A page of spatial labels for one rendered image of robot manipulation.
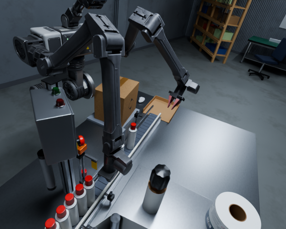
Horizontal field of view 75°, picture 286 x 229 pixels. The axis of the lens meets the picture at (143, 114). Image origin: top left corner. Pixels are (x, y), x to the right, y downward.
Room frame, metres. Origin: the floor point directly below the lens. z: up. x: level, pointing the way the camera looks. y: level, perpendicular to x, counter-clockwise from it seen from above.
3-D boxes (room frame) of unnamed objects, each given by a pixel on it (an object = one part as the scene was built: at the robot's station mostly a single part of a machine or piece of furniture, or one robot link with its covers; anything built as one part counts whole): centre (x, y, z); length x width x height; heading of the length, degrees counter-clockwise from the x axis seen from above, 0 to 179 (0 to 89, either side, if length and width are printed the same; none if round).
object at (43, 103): (0.45, 0.28, 1.38); 0.17 x 0.10 x 0.19; 36
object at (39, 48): (0.82, 0.52, 1.45); 0.09 x 0.08 x 0.12; 149
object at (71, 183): (0.53, 0.32, 1.17); 0.04 x 0.04 x 0.67; 70
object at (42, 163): (0.40, 0.32, 1.18); 0.04 x 0.04 x 0.21
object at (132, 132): (0.88, 0.05, 0.98); 0.05 x 0.05 x 0.20
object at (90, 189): (0.46, 0.18, 0.98); 0.05 x 0.05 x 0.20
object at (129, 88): (1.26, 0.23, 0.99); 0.30 x 0.24 x 0.27; 166
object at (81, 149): (0.53, 0.22, 1.05); 0.10 x 0.04 x 0.33; 70
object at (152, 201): (0.50, -0.12, 1.03); 0.09 x 0.09 x 0.30
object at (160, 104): (1.46, -0.17, 0.85); 0.30 x 0.26 x 0.04; 160
